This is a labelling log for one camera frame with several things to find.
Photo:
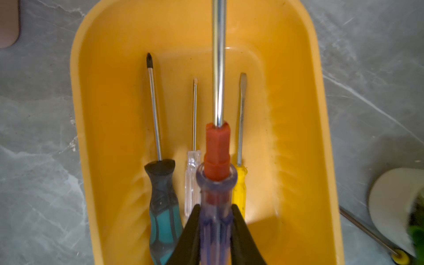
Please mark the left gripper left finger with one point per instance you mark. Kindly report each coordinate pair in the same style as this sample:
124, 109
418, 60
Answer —
187, 251

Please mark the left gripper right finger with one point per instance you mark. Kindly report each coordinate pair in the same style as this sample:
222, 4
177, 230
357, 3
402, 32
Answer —
243, 248

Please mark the green black handle screwdriver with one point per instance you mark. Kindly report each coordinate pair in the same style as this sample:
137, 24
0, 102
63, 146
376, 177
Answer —
164, 212

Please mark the yellow plastic storage box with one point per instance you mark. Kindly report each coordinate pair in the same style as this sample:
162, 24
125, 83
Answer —
292, 210

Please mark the red blue handle screwdriver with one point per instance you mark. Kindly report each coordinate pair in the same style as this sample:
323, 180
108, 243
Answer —
216, 176

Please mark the yellow handle screwdriver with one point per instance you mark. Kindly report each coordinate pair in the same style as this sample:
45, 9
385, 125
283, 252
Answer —
239, 193

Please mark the clear handle small screwdriver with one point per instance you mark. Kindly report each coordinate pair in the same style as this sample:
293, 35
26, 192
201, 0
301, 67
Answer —
192, 189

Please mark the black yellow tester screwdriver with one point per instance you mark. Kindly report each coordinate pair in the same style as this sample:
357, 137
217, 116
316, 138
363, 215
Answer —
398, 256

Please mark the succulent plant white pot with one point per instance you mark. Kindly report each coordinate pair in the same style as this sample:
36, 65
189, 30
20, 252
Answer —
396, 207

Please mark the pink tray with stones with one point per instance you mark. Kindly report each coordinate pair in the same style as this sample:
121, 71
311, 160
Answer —
9, 22

